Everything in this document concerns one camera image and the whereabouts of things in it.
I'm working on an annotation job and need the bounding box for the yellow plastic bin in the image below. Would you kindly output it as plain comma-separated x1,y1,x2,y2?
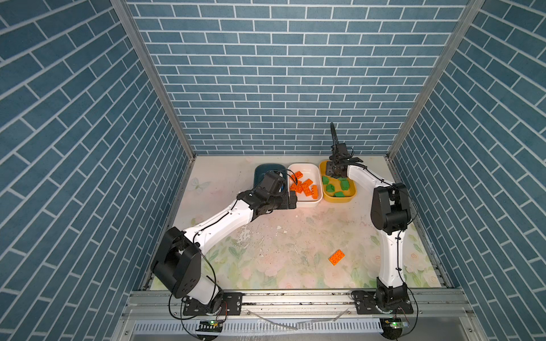
319,161,357,203

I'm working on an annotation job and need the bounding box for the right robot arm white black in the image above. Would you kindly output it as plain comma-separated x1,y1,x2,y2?
326,141,412,305

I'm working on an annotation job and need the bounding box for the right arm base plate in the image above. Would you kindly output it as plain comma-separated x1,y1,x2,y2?
350,290,415,315

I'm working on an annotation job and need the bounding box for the aluminium front rail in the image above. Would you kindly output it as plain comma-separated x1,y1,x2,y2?
122,288,473,320

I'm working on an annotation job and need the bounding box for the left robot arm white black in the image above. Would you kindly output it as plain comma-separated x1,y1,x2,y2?
151,170,297,313

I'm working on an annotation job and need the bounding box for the orange lego long top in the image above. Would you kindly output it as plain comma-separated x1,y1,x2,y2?
311,185,319,200

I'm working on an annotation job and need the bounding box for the white plastic bin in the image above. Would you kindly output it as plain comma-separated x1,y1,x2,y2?
287,163,324,208

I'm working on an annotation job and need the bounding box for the dark teal plastic bin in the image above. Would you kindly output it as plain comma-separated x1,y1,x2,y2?
253,163,287,194

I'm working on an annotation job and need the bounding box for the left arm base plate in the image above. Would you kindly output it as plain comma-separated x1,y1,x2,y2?
183,291,243,316

